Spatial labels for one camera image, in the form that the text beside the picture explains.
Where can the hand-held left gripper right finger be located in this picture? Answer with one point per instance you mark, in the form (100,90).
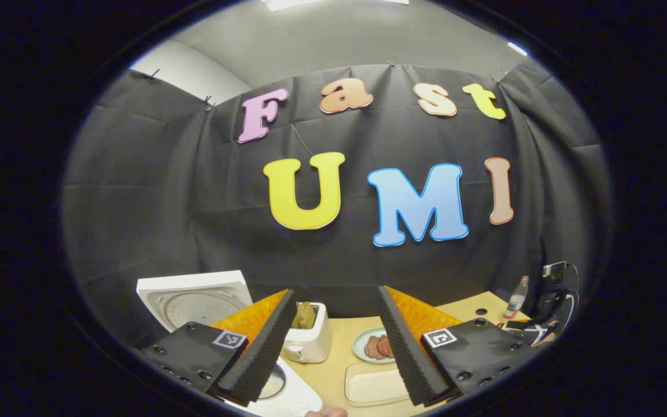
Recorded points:
(406,353)

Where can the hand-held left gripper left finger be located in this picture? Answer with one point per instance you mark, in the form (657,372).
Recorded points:
(264,353)

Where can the white rice cooker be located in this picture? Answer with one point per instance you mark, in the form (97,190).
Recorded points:
(194,301)

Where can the brown meat slice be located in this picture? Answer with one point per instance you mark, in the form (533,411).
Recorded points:
(387,345)
(372,347)

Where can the clear plastic bottle red cap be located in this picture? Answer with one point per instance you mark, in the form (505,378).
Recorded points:
(516,301)

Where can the pale green plate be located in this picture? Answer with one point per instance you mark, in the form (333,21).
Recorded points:
(359,347)

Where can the white toaster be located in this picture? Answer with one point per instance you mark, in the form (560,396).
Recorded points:
(310,344)

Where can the brown bread slice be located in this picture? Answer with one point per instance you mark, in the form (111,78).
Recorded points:
(304,315)

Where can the black backdrop cloth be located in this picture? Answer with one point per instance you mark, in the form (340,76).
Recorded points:
(194,202)

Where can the small ceiling light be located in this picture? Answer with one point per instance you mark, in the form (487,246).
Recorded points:
(517,48)

